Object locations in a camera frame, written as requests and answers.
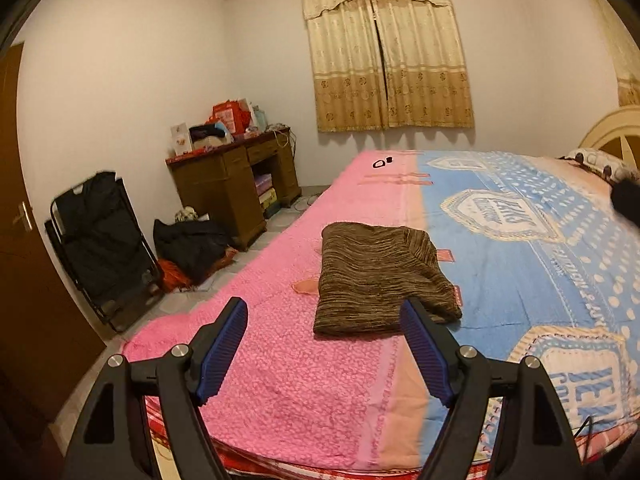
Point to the brown wooden desk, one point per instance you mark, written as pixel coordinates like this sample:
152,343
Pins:
220,182

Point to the cream wooden headboard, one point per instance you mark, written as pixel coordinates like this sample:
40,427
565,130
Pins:
617,134

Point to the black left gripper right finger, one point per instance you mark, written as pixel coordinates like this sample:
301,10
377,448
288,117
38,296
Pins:
533,440

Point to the brown wooden door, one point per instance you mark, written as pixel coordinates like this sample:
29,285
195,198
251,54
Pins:
47,345

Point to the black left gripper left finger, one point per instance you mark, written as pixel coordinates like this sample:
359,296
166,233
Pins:
112,437

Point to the pink and blue blanket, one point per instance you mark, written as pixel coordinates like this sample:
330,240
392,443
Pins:
520,255

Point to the white photo card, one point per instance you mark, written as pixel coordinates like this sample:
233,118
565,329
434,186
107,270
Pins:
181,139

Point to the red gift box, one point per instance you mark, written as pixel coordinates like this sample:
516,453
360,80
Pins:
234,114

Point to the brown striped knit sweater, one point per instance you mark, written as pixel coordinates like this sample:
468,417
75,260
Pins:
367,272

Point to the black bag on floor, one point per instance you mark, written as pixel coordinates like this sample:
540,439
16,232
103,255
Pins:
198,248

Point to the beige patterned curtain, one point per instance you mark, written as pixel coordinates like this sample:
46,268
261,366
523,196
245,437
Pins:
381,64

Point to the orange cloth on floor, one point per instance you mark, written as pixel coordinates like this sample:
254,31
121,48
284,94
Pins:
173,278

